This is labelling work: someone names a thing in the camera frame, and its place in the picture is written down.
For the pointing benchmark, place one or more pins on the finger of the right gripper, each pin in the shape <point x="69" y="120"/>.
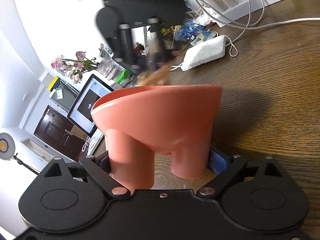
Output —
<point x="121" y="44"/>
<point x="158" y="54"/>

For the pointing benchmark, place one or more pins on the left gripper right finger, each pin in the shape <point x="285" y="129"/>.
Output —
<point x="229" y="171"/>

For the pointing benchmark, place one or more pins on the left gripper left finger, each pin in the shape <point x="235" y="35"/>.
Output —
<point x="102" y="179"/>

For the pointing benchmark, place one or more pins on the beige cleaning cloth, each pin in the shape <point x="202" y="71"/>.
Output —
<point x="157" y="78"/>

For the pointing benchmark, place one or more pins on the orange footed bowl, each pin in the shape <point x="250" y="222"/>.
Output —
<point x="141" y="122"/>

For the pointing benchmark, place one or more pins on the black yellow package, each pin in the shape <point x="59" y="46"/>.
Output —
<point x="171" y="33"/>

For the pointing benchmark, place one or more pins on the blue plastic packet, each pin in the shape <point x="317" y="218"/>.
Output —
<point x="193" y="33"/>

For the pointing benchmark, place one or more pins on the pink flowers in vase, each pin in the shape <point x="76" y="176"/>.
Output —
<point x="75" y="68"/>

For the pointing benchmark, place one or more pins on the white sponge block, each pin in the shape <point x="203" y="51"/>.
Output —
<point x="205" y="52"/>

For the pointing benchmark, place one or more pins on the silver laptop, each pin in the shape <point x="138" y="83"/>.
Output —
<point x="80" y="112"/>

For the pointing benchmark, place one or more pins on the dark entrance door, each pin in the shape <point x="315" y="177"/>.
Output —
<point x="54" y="129"/>

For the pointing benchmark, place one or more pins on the studio light on stand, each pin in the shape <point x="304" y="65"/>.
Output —
<point x="8" y="150"/>

